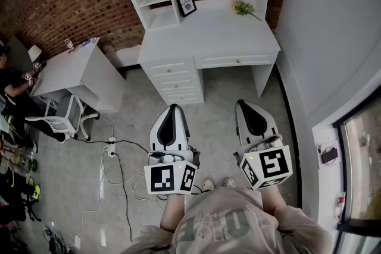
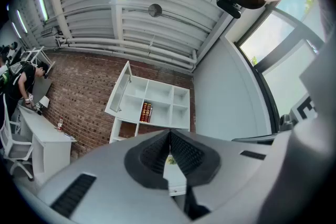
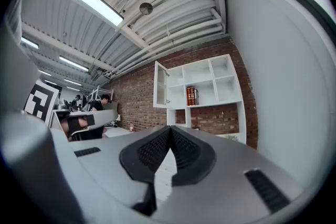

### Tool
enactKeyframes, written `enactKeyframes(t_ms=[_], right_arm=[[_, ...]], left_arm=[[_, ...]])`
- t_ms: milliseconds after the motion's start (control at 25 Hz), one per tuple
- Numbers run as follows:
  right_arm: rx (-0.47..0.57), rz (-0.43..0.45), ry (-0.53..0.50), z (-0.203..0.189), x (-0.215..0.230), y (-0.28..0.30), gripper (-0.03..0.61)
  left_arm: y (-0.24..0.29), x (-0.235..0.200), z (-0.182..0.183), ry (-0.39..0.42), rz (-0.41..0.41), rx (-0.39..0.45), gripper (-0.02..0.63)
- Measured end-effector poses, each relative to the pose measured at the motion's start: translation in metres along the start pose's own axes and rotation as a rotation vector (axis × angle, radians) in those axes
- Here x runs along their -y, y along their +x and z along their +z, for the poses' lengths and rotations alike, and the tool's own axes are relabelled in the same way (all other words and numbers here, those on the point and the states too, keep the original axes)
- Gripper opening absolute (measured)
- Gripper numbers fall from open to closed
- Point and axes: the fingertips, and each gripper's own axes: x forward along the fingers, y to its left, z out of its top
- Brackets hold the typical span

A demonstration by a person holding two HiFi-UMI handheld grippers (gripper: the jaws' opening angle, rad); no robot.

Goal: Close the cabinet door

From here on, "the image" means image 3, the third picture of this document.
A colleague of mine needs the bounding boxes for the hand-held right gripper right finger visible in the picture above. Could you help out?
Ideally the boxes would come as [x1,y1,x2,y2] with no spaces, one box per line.
[170,125,217,187]

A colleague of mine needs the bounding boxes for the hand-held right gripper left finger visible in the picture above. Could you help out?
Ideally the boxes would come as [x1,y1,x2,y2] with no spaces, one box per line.
[120,125,172,216]

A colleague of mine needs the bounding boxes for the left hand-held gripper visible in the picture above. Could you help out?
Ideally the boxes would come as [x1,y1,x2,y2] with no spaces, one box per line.
[23,79,60,127]

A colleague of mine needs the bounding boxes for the white glass cabinet door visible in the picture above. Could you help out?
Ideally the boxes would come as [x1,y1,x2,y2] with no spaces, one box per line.
[153,60,169,109]

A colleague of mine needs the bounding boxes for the white shelf unit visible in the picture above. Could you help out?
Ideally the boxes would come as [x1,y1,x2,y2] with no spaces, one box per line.
[153,54,247,145]

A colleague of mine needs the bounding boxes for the small white table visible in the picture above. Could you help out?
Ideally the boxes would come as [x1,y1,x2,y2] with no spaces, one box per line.
[103,126,132,139]

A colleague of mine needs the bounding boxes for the person's light t-shirt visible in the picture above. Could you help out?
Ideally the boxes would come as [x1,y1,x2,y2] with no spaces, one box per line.
[0,0,41,116]

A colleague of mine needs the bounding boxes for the long ceiling light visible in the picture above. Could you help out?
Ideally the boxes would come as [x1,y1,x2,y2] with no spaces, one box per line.
[65,0,124,32]
[20,36,39,50]
[59,56,89,72]

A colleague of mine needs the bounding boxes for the grey partition panel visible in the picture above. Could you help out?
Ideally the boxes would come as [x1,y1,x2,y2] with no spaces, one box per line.
[88,109,119,130]

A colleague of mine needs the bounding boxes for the white ceiling pipes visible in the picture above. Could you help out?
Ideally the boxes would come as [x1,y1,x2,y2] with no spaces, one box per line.
[103,7,227,79]

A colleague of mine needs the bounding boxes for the round grey ceiling fixture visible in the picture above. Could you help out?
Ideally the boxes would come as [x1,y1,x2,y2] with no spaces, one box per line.
[139,2,154,15]

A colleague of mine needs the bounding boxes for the white metal bunk frame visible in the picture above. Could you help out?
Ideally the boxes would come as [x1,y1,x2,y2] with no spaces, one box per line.
[86,85,114,102]

